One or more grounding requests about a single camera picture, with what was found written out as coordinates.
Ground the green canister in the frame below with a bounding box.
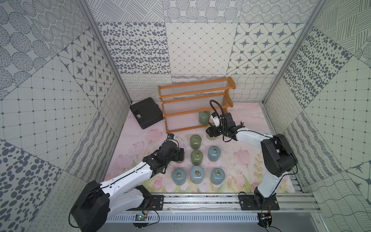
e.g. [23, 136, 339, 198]
[199, 111, 210, 125]
[190, 134, 202, 150]
[190, 150, 203, 166]

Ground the blue canister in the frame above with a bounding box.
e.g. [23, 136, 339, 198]
[208, 146, 221, 162]
[172, 168, 186, 186]
[211, 168, 226, 185]
[190, 166, 205, 184]

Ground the pale yellow canister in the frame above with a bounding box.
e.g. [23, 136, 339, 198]
[206, 134, 216, 140]

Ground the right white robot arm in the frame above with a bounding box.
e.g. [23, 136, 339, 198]
[206, 112, 298, 207]

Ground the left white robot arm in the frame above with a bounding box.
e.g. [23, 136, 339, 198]
[68, 139, 185, 232]

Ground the wooden three-tier shelf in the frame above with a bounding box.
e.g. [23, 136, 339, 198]
[158, 77, 236, 133]

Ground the floral pink table mat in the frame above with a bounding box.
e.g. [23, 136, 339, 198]
[100, 102, 295, 194]

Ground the black plastic case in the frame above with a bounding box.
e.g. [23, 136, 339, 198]
[130, 97, 164, 129]

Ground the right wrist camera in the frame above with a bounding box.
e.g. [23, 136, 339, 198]
[209, 112, 221, 127]

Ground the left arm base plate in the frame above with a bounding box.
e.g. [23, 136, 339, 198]
[139, 195, 164, 211]

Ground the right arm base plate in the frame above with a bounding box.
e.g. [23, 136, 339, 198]
[238, 194, 280, 211]

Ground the aluminium mounting rail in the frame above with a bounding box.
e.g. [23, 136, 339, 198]
[82, 192, 317, 214]

